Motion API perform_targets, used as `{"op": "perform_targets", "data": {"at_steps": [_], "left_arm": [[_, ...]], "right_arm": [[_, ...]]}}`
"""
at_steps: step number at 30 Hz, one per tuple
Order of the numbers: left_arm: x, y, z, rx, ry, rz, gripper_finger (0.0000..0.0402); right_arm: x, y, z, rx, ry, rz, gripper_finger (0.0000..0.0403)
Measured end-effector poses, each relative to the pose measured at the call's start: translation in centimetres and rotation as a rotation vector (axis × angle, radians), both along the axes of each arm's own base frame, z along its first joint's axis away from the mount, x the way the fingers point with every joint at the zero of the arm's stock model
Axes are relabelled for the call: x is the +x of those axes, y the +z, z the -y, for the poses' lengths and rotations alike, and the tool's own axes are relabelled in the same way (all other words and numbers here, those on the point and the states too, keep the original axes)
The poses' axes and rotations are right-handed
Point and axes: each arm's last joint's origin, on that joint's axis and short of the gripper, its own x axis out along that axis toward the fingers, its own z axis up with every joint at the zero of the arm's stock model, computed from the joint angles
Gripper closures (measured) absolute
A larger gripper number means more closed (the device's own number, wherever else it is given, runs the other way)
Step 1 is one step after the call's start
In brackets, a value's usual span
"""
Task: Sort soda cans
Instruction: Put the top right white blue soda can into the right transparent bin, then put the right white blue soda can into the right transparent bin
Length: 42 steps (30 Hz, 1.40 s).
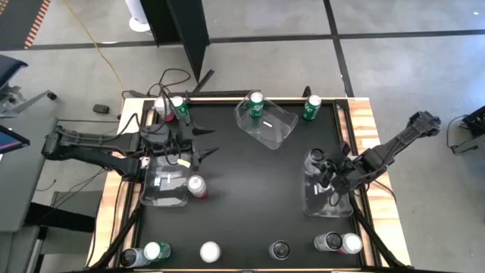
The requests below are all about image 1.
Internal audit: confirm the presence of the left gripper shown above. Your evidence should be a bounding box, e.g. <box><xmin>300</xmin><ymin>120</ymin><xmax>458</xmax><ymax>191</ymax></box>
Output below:
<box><xmin>166</xmin><ymin>113</ymin><xmax>221</xmax><ymax>172</ymax></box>

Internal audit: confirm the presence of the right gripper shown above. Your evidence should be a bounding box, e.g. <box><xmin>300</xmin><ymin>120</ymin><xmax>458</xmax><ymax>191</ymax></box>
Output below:
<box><xmin>316</xmin><ymin>140</ymin><xmax>361</xmax><ymax>193</ymax></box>

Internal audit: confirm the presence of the red white Spindrift can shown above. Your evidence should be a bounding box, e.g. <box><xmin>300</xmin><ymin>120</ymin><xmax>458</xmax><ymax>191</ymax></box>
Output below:
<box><xmin>153</xmin><ymin>96</ymin><xmax>176</xmax><ymax>123</ymax></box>
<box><xmin>199</xmin><ymin>240</ymin><xmax>222</xmax><ymax>264</ymax></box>
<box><xmin>186</xmin><ymin>174</ymin><xmax>209</xmax><ymax>200</ymax></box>
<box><xmin>338</xmin><ymin>232</ymin><xmax>364</xmax><ymax>256</ymax></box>

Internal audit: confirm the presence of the green Sprite can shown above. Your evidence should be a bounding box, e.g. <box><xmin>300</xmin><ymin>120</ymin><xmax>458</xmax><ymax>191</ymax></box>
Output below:
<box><xmin>170</xmin><ymin>96</ymin><xmax>190</xmax><ymax>122</ymax></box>
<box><xmin>248</xmin><ymin>91</ymin><xmax>265</xmax><ymax>118</ymax></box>
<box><xmin>302</xmin><ymin>94</ymin><xmax>323</xmax><ymax>122</ymax></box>
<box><xmin>143</xmin><ymin>241</ymin><xmax>172</xmax><ymax>263</ymax></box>

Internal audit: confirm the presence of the clear plastic bin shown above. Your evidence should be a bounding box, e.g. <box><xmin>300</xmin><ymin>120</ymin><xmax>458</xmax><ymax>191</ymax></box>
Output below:
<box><xmin>302</xmin><ymin>148</ymin><xmax>354</xmax><ymax>218</ymax></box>
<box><xmin>139</xmin><ymin>153</ymin><xmax>193</xmax><ymax>209</ymax></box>
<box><xmin>233</xmin><ymin>89</ymin><xmax>299</xmax><ymax>151</ymax></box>

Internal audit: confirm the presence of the wooden table border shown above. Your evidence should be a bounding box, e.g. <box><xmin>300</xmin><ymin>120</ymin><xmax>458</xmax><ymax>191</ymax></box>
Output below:
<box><xmin>87</xmin><ymin>96</ymin><xmax>413</xmax><ymax>268</ymax></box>

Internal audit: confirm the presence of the black partition panel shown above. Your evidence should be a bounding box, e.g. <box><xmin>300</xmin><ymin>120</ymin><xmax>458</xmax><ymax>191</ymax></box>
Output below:
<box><xmin>139</xmin><ymin>0</ymin><xmax>215</xmax><ymax>94</ymax></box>

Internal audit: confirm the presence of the black can bottom left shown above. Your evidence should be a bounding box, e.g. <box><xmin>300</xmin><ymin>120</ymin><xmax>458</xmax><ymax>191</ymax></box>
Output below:
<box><xmin>120</xmin><ymin>247</ymin><xmax>149</xmax><ymax>269</ymax></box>

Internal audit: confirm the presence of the black equipment stand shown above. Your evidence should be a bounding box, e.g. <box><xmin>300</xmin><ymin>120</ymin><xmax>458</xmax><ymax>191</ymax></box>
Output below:
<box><xmin>446</xmin><ymin>105</ymin><xmax>485</xmax><ymax>155</ymax></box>

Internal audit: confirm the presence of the grey desk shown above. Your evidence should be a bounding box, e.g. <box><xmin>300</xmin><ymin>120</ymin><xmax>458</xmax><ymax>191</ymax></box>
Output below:
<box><xmin>0</xmin><ymin>115</ymin><xmax>58</xmax><ymax>233</ymax></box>

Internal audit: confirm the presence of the monitor with blue screen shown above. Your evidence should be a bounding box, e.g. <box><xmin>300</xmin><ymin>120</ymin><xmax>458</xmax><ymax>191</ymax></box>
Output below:
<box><xmin>0</xmin><ymin>124</ymin><xmax>31</xmax><ymax>155</ymax></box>

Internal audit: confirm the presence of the office chair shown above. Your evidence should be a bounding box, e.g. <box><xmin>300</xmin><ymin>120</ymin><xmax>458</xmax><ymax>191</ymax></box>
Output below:
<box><xmin>0</xmin><ymin>54</ymin><xmax>58</xmax><ymax>117</ymax></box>

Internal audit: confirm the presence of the black mat with striped edge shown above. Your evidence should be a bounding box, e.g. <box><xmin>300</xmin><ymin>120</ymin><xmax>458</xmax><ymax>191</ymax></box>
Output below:
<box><xmin>0</xmin><ymin>0</ymin><xmax>52</xmax><ymax>51</ymax></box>

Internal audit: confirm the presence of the black looped floor cable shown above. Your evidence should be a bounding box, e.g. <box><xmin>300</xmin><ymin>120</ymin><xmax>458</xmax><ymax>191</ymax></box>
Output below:
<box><xmin>120</xmin><ymin>67</ymin><xmax>192</xmax><ymax>100</ymax></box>

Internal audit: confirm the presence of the black frame strut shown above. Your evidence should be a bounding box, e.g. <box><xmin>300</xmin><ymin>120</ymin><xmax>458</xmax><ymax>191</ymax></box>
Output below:
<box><xmin>89</xmin><ymin>204</ymin><xmax>146</xmax><ymax>269</ymax></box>
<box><xmin>354</xmin><ymin>215</ymin><xmax>405</xmax><ymax>269</ymax></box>

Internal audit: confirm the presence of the yellow cable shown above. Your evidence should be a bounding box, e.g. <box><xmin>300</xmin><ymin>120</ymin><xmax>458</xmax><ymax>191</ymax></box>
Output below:
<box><xmin>62</xmin><ymin>0</ymin><xmax>126</xmax><ymax>94</ymax></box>

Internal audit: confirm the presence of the black desk base plate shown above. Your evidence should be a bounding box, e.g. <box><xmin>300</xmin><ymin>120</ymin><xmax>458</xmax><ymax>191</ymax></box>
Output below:
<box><xmin>24</xmin><ymin>202</ymin><xmax>96</xmax><ymax>234</ymax></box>

